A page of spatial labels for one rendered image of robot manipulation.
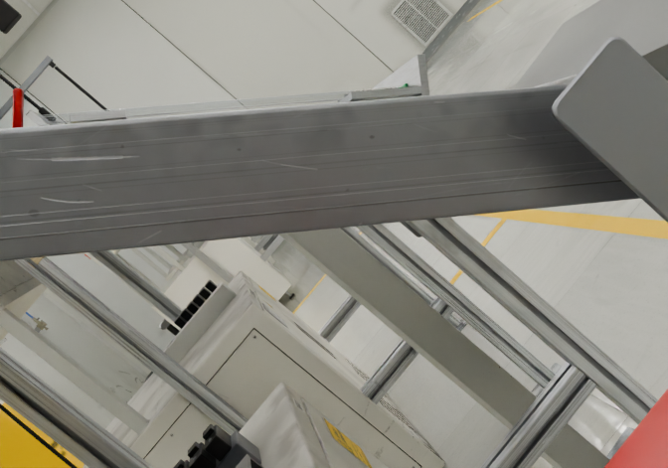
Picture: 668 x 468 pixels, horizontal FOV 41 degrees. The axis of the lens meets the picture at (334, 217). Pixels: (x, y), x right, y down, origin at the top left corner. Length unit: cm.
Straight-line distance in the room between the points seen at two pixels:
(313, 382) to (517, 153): 152
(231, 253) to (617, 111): 507
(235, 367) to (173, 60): 682
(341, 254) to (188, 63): 732
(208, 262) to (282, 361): 352
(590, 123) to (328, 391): 157
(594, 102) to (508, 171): 6
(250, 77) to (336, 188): 816
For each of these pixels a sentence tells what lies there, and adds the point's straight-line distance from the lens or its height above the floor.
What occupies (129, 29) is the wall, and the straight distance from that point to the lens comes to 867.
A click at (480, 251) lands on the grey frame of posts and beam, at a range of 120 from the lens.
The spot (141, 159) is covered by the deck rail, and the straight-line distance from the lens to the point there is 44.
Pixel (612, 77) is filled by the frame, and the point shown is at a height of 75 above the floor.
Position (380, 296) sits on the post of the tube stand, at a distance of 136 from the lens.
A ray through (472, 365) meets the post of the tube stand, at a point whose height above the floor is 37.
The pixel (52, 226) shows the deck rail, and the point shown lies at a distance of 44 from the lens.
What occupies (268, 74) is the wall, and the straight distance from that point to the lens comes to 861.
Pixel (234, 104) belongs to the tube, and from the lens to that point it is 125.
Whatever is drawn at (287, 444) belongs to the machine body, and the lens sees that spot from 95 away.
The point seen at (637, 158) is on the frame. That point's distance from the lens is 44.
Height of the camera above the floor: 86
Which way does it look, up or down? 8 degrees down
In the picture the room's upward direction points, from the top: 49 degrees counter-clockwise
